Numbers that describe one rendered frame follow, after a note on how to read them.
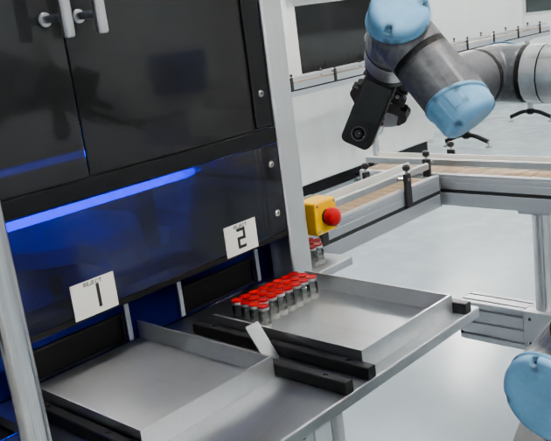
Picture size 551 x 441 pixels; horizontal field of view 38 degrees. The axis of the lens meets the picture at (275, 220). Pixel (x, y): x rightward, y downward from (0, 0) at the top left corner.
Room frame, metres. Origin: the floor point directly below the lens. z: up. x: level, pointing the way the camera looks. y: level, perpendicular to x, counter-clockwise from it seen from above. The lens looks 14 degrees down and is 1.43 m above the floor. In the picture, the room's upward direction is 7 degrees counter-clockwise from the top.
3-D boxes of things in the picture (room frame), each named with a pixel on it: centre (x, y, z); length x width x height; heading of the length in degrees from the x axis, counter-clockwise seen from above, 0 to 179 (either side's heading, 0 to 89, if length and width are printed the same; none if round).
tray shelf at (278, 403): (1.26, 0.08, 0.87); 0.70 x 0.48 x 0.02; 135
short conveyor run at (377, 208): (1.99, -0.19, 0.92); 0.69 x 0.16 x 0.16; 135
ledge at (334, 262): (1.73, -0.07, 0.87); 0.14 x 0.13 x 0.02; 45
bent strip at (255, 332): (1.20, 0.01, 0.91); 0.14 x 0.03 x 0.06; 46
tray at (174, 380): (1.19, 0.24, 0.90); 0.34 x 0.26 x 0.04; 45
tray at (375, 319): (1.35, -0.08, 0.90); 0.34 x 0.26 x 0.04; 45
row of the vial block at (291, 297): (1.43, 0.00, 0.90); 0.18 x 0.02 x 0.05; 135
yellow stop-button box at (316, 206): (1.69, -0.09, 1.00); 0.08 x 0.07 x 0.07; 45
